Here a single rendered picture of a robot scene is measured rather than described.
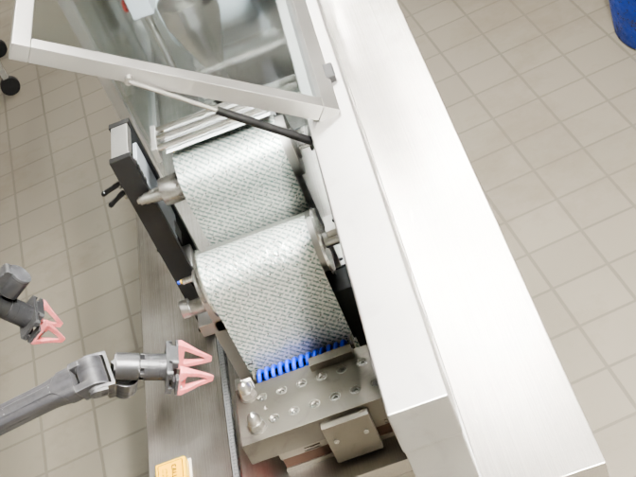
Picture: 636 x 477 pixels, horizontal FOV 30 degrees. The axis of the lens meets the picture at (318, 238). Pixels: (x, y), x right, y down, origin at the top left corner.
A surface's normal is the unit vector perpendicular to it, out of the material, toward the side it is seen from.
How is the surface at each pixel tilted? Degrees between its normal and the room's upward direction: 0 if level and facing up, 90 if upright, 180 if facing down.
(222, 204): 92
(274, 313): 90
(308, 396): 0
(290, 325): 90
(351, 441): 90
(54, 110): 0
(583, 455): 0
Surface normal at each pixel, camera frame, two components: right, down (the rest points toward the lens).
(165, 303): -0.32, -0.72
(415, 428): 0.14, 0.60
